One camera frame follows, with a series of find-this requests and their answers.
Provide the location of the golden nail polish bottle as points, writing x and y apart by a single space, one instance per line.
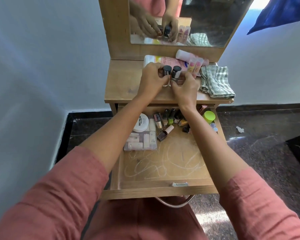
183 122

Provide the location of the person's right fingers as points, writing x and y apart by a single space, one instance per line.
182 78

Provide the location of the mirror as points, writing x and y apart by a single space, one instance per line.
210 19

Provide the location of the person's left hand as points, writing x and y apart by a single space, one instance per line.
150 79

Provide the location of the dark nail polish bottle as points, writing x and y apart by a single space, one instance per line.
177 117

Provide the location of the blue cloth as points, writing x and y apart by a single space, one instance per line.
282 12

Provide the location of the metal drawer lock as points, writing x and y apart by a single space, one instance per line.
179 184

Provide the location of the white bottle with pink cap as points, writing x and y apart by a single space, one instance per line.
186 55

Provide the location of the small pale blue bottle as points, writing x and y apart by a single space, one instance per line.
214 127

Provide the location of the pink cream tube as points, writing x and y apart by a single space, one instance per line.
173 61

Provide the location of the black cap nail polish bottle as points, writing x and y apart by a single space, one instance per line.
167 70
176 71

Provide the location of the green nail polish bottle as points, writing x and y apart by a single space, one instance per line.
171 116

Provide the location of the person's left fingers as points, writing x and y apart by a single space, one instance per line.
158 69

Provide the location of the white lotion tube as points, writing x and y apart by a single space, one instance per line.
151 59

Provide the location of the silver cap nail polish bottle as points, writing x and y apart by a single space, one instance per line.
158 121

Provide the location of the pink small box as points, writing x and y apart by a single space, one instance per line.
203 108

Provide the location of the white round jar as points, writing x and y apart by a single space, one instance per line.
141 122

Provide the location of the person's right forearm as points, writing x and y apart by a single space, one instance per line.
210 144

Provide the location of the brown nail polish pink cap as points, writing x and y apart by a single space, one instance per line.
165 133

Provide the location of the green checked cloth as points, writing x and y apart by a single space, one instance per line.
216 81

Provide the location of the person's left forearm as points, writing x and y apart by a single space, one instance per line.
115 132

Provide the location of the wooden dressing table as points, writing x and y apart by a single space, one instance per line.
122 82

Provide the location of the white paper scrap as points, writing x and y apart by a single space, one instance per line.
240 129

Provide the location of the wooden drawer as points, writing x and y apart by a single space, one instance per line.
170 159

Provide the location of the small black nail polish bottle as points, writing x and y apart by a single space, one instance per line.
186 128

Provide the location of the green lid jar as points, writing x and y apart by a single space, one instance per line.
209 116

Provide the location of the pink garment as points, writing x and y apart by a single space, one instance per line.
140 222

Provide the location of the person's right hand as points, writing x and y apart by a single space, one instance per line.
187 92

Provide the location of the olive nail polish bottle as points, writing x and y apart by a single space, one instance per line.
165 118

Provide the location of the pink and yellow lip balm pack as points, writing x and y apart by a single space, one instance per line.
195 66

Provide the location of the clear box of small bottles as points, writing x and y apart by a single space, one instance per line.
142 141

